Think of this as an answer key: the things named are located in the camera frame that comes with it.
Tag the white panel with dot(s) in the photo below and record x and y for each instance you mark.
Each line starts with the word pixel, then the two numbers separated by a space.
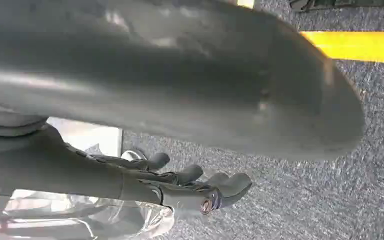
pixel 89 136

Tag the yellow floor tape strip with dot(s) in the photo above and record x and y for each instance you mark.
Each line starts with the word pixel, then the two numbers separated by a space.
pixel 245 3
pixel 361 46

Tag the clear plastic wrist cover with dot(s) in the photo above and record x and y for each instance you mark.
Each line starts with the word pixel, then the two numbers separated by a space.
pixel 139 222

